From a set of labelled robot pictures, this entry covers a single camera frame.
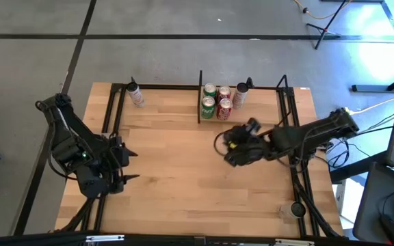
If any black power cable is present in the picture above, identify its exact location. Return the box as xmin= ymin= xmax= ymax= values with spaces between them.
xmin=319 ymin=123 xmax=394 ymax=169

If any black tripod stand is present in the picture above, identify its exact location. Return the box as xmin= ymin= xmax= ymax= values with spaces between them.
xmin=305 ymin=0 xmax=352 ymax=51

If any red Star Wars Coca-Cola can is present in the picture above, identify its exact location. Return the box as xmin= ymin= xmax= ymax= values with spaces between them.
xmin=216 ymin=85 xmax=233 ymax=103

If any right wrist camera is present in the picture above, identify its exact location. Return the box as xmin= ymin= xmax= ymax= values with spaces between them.
xmin=246 ymin=117 xmax=262 ymax=135

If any tall white Celsius can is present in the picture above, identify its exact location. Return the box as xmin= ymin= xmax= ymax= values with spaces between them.
xmin=231 ymin=82 xmax=250 ymax=110
xmin=278 ymin=201 xmax=307 ymax=220
xmin=126 ymin=81 xmax=146 ymax=109

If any black aluminium rig frame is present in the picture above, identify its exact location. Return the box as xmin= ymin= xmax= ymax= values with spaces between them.
xmin=55 ymin=73 xmax=347 ymax=240

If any green Sprite can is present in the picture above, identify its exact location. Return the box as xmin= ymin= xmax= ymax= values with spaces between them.
xmin=200 ymin=96 xmax=216 ymax=120
xmin=203 ymin=83 xmax=218 ymax=98

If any silver metal bracket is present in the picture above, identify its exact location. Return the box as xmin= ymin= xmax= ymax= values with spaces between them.
xmin=86 ymin=234 xmax=125 ymax=243
xmin=274 ymin=238 xmax=316 ymax=246

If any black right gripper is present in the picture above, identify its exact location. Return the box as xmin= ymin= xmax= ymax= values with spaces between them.
xmin=223 ymin=130 xmax=272 ymax=167

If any black cable loop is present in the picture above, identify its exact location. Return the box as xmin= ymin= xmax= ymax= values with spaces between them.
xmin=213 ymin=131 xmax=226 ymax=158

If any black crossbeam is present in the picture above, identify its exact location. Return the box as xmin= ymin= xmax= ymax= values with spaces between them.
xmin=0 ymin=231 xmax=389 ymax=246

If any pale yellow cable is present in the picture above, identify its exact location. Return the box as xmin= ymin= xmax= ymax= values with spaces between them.
xmin=346 ymin=96 xmax=394 ymax=116

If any black shelf post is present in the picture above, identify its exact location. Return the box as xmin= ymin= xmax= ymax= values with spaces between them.
xmin=198 ymin=70 xmax=203 ymax=124

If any grey desk mat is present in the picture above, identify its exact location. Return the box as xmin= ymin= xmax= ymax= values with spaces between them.
xmin=352 ymin=162 xmax=394 ymax=245

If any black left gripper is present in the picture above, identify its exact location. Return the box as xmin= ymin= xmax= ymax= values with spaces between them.
xmin=109 ymin=136 xmax=141 ymax=194

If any yellow extension cable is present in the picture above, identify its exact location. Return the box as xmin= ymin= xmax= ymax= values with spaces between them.
xmin=292 ymin=0 xmax=354 ymax=21

